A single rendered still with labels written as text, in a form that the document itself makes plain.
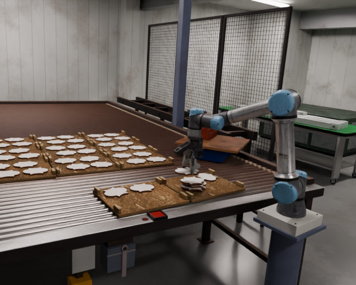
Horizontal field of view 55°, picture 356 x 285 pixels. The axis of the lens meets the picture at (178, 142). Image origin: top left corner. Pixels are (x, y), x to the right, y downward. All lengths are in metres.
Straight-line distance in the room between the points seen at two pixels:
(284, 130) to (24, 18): 5.40
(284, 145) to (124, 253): 0.89
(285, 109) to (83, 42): 5.52
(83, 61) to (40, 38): 0.84
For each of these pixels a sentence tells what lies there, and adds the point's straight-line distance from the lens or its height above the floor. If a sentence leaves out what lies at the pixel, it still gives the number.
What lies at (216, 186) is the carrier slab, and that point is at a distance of 2.12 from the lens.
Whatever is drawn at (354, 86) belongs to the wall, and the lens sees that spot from 9.27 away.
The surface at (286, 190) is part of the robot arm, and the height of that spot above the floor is 1.11.
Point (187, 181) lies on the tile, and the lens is 2.01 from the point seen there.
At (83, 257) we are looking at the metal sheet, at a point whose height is 0.81.
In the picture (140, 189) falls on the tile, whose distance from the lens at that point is 1.97.
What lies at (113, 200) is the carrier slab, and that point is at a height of 0.94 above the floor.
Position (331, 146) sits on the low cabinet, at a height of 0.24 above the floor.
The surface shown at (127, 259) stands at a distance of 1.69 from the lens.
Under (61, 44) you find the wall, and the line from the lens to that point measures 6.64.
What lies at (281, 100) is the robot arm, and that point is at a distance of 1.63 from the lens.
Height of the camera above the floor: 1.66
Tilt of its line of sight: 13 degrees down
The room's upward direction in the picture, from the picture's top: 4 degrees clockwise
